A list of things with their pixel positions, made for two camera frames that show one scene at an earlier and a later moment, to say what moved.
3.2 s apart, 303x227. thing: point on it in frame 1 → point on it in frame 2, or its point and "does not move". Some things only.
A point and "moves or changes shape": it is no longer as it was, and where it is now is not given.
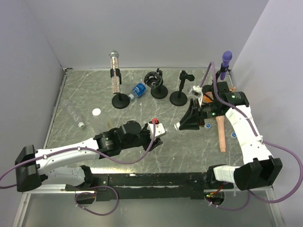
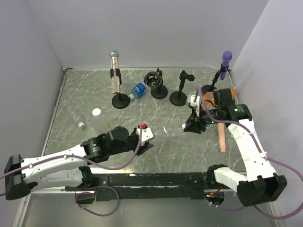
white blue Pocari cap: x=177 y=126 moves or changes shape
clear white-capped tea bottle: x=101 y=123 does not move
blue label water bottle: x=137 y=91 does not move
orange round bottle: x=232 y=89 does not move
